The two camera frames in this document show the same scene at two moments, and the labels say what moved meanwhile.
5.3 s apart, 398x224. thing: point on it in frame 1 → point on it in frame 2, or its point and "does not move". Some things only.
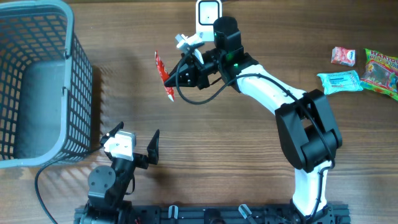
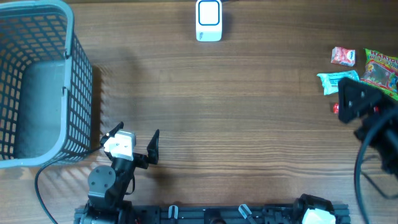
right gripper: [189, 76] → [369, 104]
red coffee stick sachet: [164, 75] → [336, 107]
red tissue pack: [344, 56] does not move
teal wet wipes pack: [344, 81] does not move
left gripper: [142, 161] does not move
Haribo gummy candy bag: [380, 74] does not move
